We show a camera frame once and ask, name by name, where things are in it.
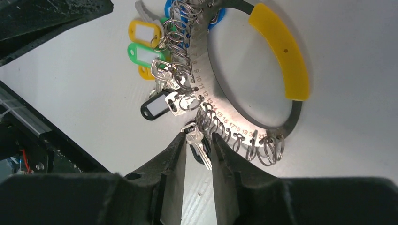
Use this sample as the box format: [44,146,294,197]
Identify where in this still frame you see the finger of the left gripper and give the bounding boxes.
[0,0,114,66]

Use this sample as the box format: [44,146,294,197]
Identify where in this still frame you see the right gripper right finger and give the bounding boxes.
[211,133,278,225]

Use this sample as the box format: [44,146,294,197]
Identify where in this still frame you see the yellow tagged key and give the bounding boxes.
[138,65,155,80]
[128,20,162,48]

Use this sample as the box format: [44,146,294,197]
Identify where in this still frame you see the blue tagged key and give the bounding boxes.
[208,8,226,30]
[164,0,190,48]

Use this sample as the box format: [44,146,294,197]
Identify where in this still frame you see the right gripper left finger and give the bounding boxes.
[125,133,186,225]

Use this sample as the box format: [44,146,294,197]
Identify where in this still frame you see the black tagged key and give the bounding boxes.
[140,90,198,121]
[181,122,212,171]

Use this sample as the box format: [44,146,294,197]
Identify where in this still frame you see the large metal keyring yellow handle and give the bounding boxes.
[172,0,309,166]

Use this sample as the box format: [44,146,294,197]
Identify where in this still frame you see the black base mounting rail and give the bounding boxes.
[0,82,108,173]

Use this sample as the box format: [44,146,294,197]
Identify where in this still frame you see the green tagged key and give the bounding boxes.
[127,43,166,68]

